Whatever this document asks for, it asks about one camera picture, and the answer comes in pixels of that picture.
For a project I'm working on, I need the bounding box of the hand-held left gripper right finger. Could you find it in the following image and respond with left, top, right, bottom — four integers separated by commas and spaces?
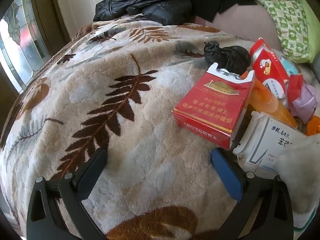
211, 147, 294, 240

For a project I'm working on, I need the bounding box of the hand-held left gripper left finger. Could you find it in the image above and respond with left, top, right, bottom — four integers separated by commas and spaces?
26, 148, 108, 240

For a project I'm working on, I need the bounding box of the red cigarette pack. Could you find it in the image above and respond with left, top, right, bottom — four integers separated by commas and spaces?
172, 62, 255, 151

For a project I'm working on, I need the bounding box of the teal small box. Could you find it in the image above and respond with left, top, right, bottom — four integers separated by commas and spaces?
277, 55, 299, 75

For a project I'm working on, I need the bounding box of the white medicine box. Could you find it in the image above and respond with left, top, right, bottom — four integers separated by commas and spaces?
232, 111, 309, 178

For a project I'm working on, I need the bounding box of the leaf print fleece blanket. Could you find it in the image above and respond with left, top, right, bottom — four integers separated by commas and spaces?
0, 20, 320, 240

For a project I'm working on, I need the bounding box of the white towel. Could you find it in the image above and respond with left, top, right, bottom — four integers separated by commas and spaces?
272, 132, 320, 233

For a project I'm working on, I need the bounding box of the orange plastic packet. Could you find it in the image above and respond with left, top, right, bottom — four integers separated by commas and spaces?
241, 71, 298, 128

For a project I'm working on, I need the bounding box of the purple plastic wrapper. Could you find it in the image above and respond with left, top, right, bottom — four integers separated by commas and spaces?
291, 82, 318, 124

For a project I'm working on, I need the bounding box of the long red carton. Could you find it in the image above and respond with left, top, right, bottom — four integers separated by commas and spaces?
250, 37, 290, 98

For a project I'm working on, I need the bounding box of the black plastic bag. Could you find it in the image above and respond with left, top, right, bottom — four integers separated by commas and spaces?
203, 41, 251, 75

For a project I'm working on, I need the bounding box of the stained glass window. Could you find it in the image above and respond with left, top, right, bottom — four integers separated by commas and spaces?
0, 0, 50, 93

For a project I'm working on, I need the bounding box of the pink bed sheet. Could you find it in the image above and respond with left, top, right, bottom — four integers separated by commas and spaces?
195, 5, 284, 50

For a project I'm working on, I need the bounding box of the green patterned quilt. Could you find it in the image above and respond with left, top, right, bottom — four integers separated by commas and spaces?
212, 0, 320, 64

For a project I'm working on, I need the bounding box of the black puffer jacket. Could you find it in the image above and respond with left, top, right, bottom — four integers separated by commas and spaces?
93, 0, 197, 26

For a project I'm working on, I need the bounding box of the black cloth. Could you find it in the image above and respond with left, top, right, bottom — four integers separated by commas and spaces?
191, 0, 258, 23

